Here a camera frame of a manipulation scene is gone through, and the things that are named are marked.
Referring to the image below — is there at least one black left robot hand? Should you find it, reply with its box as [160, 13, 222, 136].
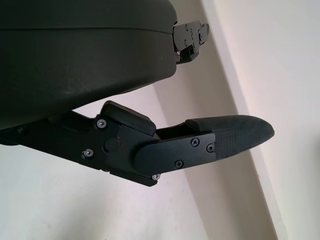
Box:
[0, 0, 276, 188]

